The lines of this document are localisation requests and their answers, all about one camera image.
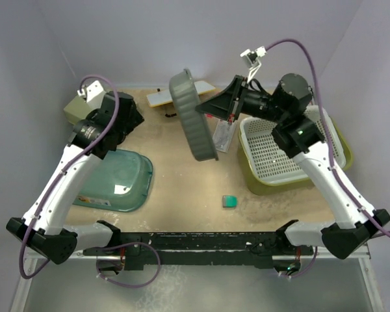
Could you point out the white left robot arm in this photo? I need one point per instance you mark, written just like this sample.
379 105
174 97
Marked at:
42 228

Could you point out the olive green plastic bin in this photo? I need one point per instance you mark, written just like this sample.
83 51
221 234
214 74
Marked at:
266 168

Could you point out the white perforated basket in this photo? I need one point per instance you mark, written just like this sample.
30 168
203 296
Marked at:
341 151

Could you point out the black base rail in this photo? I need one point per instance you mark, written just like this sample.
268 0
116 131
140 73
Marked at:
255 249

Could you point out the yellow framed whiteboard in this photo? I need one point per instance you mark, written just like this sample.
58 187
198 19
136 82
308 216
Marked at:
164 97

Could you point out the green and grey eraser block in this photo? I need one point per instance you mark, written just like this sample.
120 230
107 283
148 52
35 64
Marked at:
229 202

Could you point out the light green perforated basket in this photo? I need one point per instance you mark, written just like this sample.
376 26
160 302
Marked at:
76 110

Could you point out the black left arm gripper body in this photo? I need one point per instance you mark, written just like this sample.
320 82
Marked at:
134 120

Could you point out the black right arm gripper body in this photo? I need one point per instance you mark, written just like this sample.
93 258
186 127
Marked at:
259 104

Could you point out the aluminium frame rails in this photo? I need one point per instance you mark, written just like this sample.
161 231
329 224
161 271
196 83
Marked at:
328 284

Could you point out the teal plastic tub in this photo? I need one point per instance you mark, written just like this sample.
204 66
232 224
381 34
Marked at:
121 182

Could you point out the grey plastic tub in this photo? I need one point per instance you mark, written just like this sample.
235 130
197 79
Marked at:
185 99

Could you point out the white printed card package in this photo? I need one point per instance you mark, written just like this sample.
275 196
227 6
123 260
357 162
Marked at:
223 135

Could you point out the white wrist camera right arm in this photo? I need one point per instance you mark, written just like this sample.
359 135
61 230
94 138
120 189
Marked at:
252 60

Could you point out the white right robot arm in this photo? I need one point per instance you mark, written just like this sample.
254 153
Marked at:
355 219

